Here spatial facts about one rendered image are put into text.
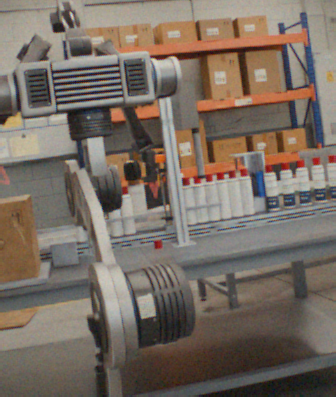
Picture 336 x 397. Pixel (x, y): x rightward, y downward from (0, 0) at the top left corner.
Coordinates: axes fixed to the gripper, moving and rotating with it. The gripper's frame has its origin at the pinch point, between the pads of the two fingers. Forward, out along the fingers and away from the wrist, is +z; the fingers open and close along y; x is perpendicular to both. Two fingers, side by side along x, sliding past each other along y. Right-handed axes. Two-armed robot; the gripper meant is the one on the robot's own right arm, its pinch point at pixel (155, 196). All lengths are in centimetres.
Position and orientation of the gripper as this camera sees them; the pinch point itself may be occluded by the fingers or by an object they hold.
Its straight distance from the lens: 250.2
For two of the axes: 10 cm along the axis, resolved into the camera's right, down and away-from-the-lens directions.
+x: 1.7, 0.2, -9.9
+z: 1.4, 9.9, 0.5
